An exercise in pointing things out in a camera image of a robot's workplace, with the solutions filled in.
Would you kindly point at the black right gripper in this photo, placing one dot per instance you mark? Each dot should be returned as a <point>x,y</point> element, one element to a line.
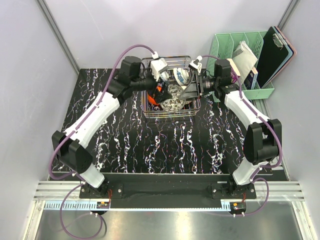
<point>191,91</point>

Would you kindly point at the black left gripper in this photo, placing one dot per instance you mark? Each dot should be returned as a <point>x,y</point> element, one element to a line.
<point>164,94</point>

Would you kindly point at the chrome wire dish rack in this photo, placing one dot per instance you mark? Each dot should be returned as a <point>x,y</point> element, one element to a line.
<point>155,111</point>

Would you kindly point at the orange glossy bowl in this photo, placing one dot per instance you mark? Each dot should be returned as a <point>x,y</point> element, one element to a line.
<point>152,100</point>

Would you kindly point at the grey leaf patterned bowl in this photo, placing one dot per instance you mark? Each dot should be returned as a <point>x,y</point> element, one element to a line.
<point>173,104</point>

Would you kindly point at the blue white patterned bowl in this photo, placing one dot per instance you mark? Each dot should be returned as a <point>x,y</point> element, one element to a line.
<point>182,76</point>

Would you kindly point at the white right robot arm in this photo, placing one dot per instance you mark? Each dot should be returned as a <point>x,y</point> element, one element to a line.
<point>263,139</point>

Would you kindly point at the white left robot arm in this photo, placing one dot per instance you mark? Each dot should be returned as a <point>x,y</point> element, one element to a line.
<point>70,146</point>

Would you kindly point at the purple green book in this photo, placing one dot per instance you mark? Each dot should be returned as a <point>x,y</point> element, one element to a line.
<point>235,73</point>

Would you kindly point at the green plastic file organizer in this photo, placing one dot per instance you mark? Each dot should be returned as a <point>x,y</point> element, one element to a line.
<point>224,44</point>

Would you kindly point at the black marble pattern mat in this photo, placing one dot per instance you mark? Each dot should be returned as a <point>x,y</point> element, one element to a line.
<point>209,142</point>

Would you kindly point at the dark blue book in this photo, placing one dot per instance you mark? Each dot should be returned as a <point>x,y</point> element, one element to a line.
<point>251,79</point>

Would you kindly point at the white padded envelope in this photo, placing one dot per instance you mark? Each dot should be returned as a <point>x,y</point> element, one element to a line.
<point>245,60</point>

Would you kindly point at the black clipboard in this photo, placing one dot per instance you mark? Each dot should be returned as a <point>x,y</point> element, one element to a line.
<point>272,55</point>

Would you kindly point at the pink blue clipboards stack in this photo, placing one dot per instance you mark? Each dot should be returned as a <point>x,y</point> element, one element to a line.
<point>291,53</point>

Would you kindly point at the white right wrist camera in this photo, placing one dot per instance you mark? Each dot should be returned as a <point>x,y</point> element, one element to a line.
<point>196,64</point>

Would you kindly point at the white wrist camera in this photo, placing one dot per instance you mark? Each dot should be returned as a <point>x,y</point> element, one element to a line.
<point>196,64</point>
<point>158,66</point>

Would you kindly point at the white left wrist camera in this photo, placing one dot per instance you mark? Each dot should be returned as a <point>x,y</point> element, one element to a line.
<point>158,66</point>

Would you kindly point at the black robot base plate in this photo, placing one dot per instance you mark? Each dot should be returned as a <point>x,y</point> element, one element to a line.
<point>166,192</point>

